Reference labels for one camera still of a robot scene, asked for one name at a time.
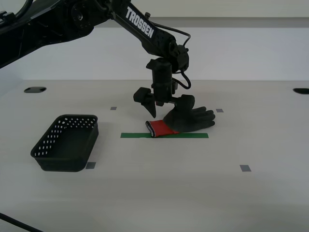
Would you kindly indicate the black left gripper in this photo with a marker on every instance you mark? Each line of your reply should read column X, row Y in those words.
column 161, row 82

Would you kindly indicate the red and grey work glove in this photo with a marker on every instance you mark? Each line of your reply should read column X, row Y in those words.
column 190, row 120

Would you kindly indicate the black Trossen left robot arm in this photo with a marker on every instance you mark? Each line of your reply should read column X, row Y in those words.
column 140, row 26

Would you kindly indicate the black perforated plastic basket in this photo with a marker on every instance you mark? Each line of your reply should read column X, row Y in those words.
column 62, row 147

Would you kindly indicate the green tape strip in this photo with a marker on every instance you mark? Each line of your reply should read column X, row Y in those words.
column 193, row 135

